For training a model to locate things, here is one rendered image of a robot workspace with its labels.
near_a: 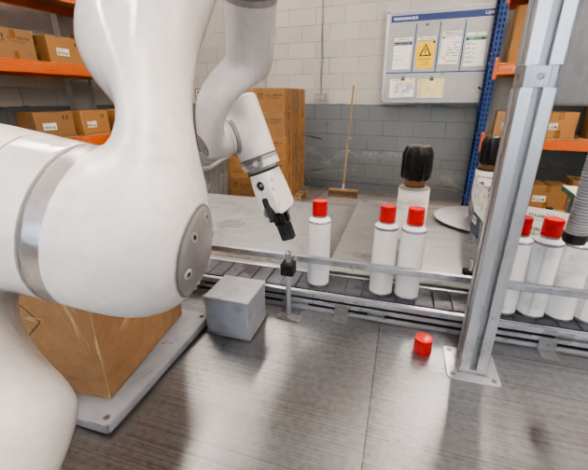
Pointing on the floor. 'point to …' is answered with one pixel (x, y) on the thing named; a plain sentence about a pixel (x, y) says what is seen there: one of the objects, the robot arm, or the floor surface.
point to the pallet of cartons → (295, 151)
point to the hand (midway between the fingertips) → (286, 231)
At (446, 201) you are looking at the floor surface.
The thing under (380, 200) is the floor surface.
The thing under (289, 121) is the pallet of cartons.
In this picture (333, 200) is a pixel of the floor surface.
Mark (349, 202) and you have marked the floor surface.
